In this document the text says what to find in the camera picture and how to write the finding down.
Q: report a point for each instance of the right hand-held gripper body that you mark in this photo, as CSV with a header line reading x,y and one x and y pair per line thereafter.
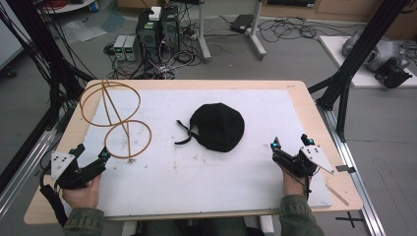
x,y
300,165

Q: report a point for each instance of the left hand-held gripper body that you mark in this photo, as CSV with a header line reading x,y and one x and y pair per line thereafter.
x,y
65,170

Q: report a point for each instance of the black knit hat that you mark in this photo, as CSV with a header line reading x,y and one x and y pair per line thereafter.
x,y
218,128

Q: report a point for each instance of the person's right hand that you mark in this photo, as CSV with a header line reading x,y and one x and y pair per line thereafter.
x,y
294,187

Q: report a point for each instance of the person's left hand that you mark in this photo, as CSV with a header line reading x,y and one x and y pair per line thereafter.
x,y
83,196

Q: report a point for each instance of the black tape piece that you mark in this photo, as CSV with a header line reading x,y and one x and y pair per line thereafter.
x,y
345,169

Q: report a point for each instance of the thin wooden stick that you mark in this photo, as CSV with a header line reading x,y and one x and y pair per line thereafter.
x,y
337,195

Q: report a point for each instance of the white floor platform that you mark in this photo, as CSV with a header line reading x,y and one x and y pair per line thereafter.
x,y
360,78

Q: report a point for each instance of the white foam mat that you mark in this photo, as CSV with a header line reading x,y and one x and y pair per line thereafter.
x,y
203,183

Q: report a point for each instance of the black device on platform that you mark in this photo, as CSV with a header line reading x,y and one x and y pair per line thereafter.
x,y
391,76

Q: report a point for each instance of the grey power supply unit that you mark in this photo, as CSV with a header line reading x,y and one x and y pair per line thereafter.
x,y
131,48
119,47

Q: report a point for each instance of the person's legs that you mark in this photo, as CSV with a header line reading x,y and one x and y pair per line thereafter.
x,y
196,227

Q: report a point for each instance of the grey robot shell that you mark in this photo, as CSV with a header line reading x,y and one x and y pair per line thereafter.
x,y
382,54

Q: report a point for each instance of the white stand leg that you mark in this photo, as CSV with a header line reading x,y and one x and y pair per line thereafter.
x,y
257,31
203,32

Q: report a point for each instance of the clear plastic sheet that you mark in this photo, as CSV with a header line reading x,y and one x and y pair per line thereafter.
x,y
83,30

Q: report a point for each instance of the black computer tower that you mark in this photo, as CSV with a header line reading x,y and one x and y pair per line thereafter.
x,y
170,28
148,37

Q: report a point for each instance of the flat black box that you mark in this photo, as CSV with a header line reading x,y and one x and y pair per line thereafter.
x,y
242,23

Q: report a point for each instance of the round white table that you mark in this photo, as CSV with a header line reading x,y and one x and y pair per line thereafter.
x,y
70,6

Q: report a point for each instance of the small white box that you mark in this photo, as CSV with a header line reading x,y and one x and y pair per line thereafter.
x,y
155,13

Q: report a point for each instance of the aluminium rail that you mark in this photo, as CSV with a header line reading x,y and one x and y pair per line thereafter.
x,y
352,170
24,172

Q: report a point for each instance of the black metal frame post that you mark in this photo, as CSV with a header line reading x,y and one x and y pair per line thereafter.
x,y
357,55
42,59

